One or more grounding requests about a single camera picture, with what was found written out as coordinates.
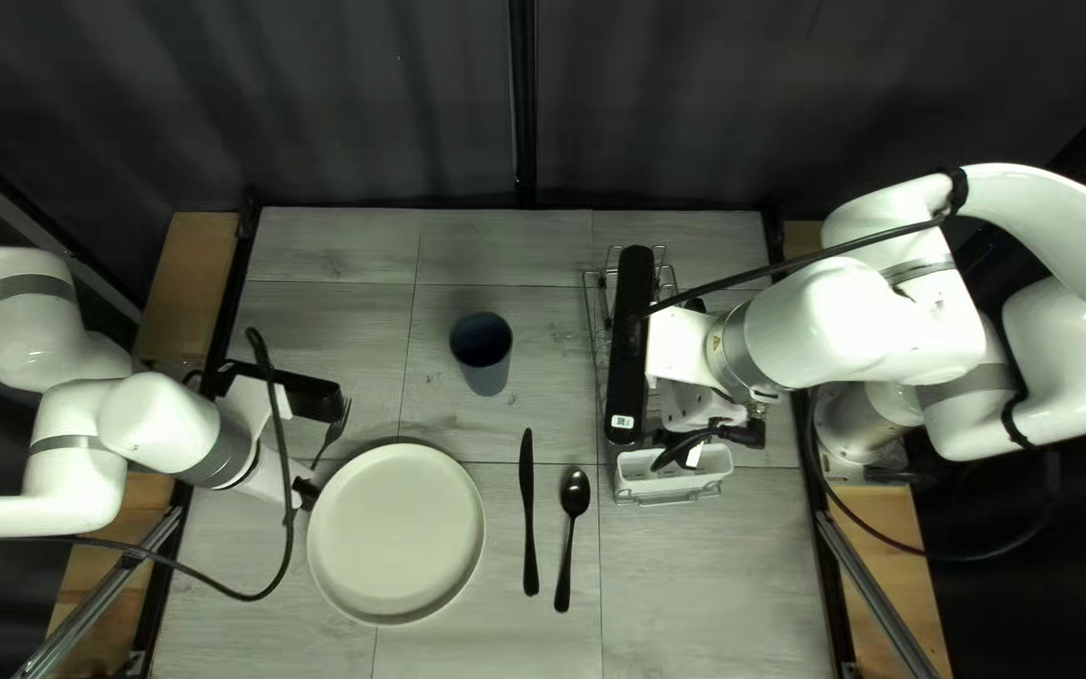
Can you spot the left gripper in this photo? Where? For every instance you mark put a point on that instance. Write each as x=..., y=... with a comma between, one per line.
x=279, y=471

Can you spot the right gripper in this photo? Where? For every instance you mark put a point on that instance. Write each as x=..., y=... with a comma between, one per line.
x=684, y=358

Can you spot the black fork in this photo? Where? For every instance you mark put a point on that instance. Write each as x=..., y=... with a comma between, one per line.
x=339, y=415

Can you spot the pale round plate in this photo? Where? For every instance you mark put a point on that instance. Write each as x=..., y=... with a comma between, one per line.
x=392, y=533

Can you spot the black spoon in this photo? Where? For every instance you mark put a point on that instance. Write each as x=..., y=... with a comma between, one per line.
x=575, y=492

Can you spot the black knife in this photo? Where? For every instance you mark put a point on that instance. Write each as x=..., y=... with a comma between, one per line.
x=529, y=528

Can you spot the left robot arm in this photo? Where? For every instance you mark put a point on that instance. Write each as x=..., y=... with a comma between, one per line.
x=138, y=415

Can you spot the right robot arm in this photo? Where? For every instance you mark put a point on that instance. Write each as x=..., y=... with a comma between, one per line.
x=835, y=321

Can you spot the dark blue cup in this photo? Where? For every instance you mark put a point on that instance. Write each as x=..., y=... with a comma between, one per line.
x=482, y=339

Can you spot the white cutlery holder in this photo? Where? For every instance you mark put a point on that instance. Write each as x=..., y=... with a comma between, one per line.
x=633, y=471

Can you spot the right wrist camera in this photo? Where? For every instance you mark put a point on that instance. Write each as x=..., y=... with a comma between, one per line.
x=630, y=349

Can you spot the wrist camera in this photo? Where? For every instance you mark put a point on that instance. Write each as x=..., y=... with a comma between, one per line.
x=630, y=349
x=307, y=391

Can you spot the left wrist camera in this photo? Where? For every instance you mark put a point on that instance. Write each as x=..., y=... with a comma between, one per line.
x=307, y=391

